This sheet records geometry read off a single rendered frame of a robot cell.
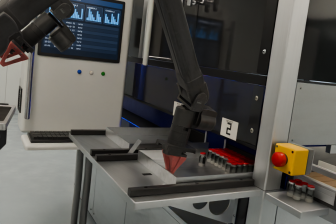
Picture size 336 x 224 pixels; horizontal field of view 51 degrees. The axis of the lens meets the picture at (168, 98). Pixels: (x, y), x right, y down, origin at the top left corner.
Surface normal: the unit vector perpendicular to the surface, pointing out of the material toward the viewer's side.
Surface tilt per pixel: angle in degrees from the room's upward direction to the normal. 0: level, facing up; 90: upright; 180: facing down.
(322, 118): 90
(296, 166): 90
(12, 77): 90
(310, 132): 90
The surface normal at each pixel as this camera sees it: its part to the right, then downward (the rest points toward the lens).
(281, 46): -0.88, -0.05
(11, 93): 0.47, 0.15
